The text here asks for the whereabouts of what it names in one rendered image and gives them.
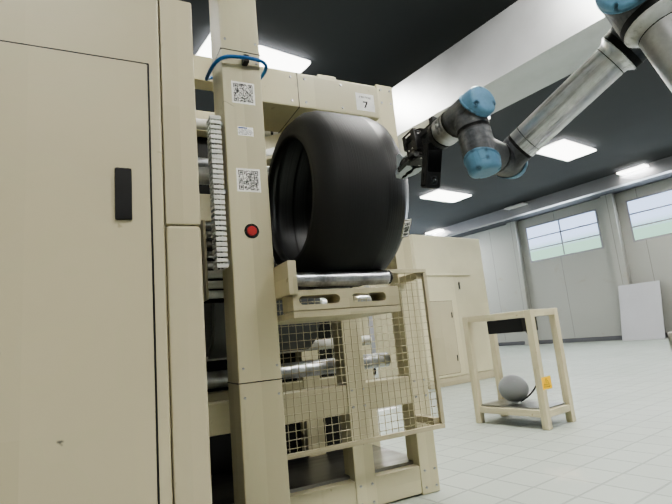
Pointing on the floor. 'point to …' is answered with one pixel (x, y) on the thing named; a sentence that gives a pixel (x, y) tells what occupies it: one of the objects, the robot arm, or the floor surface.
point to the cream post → (248, 271)
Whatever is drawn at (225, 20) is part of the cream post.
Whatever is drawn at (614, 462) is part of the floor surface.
